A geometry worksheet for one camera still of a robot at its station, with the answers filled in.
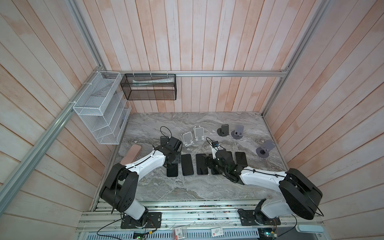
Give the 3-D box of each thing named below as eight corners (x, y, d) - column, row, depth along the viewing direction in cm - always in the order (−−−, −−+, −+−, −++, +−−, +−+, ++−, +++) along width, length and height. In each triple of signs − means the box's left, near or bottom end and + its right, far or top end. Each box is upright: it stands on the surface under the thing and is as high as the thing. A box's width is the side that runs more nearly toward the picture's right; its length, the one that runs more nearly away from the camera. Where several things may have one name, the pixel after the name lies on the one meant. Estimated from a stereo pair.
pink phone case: (121, 164, 96) (119, 162, 94) (132, 145, 105) (131, 143, 103) (132, 167, 94) (130, 165, 92) (143, 147, 103) (142, 146, 102)
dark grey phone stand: (219, 137, 109) (220, 130, 103) (216, 132, 112) (218, 125, 106) (228, 135, 110) (230, 129, 104) (225, 130, 113) (228, 123, 107)
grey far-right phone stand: (232, 139, 108) (234, 133, 103) (230, 130, 113) (232, 125, 108) (243, 139, 108) (245, 133, 103) (240, 130, 113) (243, 125, 108)
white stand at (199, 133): (193, 140, 106) (193, 136, 102) (193, 127, 114) (193, 123, 110) (204, 140, 106) (204, 136, 102) (203, 127, 114) (203, 123, 110)
